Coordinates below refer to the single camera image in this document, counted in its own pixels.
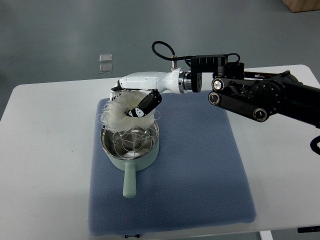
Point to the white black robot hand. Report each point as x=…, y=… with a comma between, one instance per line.
x=176, y=81

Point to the white vermicelli nest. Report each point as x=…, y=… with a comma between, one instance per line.
x=113, y=118

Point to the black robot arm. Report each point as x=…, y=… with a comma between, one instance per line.
x=254, y=95

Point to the mint green steel pot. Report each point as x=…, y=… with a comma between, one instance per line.
x=131, y=166

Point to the lower clear floor plate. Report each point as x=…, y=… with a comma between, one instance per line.
x=105, y=68

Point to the clear floor plate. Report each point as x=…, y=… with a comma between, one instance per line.
x=105, y=68
x=105, y=58

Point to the upper clear floor plate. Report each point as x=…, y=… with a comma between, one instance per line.
x=105, y=58

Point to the blue textured mat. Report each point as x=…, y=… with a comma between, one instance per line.
x=197, y=180

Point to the wooden box corner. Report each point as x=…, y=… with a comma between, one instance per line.
x=298, y=6

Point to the white table leg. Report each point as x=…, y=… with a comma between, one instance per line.
x=266, y=235

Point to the black table control panel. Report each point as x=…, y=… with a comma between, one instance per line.
x=309, y=229

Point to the wire steaming rack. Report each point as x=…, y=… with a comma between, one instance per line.
x=132, y=145

